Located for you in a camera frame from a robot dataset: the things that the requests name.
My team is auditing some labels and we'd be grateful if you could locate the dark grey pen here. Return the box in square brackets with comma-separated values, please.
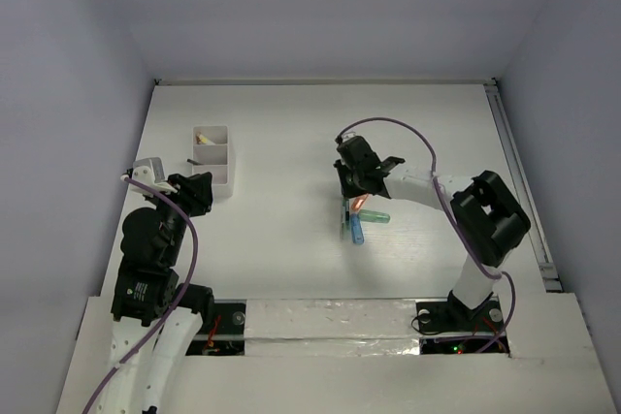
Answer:
[186, 158, 205, 167]

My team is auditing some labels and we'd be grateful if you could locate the orange translucent eraser case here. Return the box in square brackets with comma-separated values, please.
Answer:
[350, 194, 370, 212]

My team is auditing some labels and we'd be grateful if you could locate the green translucent eraser case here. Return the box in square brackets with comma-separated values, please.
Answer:
[358, 209, 391, 224]

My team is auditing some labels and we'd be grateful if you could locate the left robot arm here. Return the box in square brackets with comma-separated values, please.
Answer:
[83, 165, 214, 413]

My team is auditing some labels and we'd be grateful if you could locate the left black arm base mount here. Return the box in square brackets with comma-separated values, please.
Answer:
[185, 301, 246, 357]

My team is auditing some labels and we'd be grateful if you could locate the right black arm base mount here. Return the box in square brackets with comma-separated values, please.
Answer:
[410, 299, 509, 355]

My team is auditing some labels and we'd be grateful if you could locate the white pen yellow tip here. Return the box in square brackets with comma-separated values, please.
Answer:
[196, 135, 216, 145]

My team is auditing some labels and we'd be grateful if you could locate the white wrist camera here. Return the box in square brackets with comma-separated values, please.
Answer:
[335, 131, 357, 144]
[120, 157, 178, 194]

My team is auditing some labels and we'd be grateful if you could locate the blue translucent eraser case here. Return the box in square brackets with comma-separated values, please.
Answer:
[349, 213, 365, 245]

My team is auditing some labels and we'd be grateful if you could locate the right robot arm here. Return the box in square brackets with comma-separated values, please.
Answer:
[334, 136, 531, 329]

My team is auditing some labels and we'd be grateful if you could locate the translucent pink pen holder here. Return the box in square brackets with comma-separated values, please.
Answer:
[190, 125, 236, 201]

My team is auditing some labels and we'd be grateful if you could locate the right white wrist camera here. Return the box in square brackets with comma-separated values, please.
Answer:
[335, 131, 357, 144]

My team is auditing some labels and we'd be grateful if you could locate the clear silver pen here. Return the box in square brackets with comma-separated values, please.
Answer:
[340, 198, 347, 240]

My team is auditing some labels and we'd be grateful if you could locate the green dark pen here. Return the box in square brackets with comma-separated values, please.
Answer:
[344, 199, 350, 239]

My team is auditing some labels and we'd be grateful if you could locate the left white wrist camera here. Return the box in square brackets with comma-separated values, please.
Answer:
[120, 157, 178, 194]

